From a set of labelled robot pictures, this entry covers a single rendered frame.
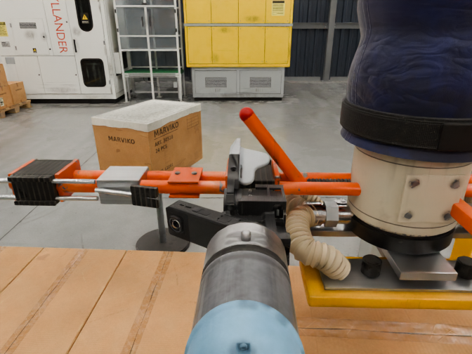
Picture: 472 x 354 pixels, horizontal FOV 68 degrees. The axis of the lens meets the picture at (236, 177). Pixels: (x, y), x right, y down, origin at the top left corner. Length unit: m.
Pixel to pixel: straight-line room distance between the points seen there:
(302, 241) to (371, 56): 0.27
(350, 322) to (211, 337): 0.56
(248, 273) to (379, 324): 0.54
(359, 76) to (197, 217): 0.29
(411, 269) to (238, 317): 0.35
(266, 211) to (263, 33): 7.37
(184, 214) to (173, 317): 0.94
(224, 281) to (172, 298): 1.14
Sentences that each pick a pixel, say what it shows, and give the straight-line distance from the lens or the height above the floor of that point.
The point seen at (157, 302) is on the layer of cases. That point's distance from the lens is 1.43.
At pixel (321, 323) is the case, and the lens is 0.79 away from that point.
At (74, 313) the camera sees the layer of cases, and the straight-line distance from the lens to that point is 1.48.
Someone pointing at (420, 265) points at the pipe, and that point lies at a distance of 0.59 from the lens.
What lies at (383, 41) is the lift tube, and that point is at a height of 1.49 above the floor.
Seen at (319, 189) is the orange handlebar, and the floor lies 1.27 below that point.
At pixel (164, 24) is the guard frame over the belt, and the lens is 7.82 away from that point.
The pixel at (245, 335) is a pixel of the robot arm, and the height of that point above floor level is 1.31.
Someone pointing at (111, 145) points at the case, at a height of 0.86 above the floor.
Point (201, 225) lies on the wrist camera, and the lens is 0.44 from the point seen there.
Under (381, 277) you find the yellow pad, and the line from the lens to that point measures 0.58.
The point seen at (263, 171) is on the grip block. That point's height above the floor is 1.28.
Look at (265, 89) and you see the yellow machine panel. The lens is 7.92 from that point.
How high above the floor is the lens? 1.50
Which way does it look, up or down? 23 degrees down
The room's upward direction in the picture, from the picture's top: straight up
